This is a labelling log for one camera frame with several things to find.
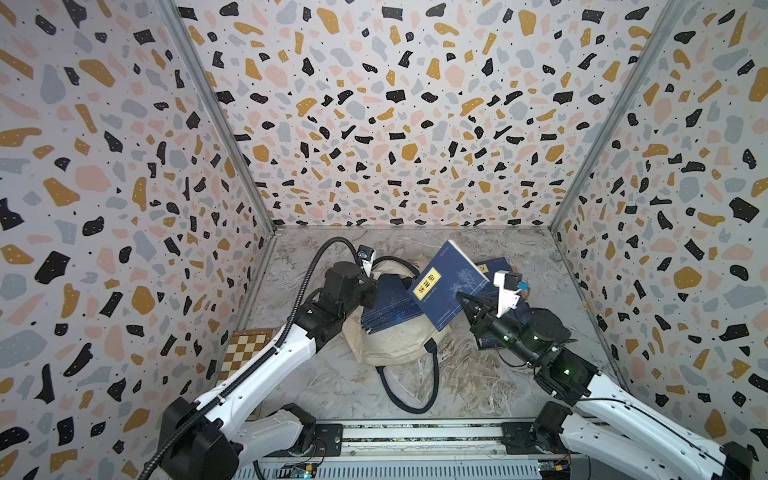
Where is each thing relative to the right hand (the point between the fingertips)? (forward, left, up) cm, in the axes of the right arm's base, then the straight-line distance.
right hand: (460, 297), depth 66 cm
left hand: (+10, +21, -6) cm, 24 cm away
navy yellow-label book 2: (+28, -15, -25) cm, 41 cm away
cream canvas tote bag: (+2, +15, -29) cm, 33 cm away
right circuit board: (-28, -24, -32) cm, 49 cm away
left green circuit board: (-30, +37, -30) cm, 56 cm away
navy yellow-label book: (+4, +5, -2) cm, 7 cm away
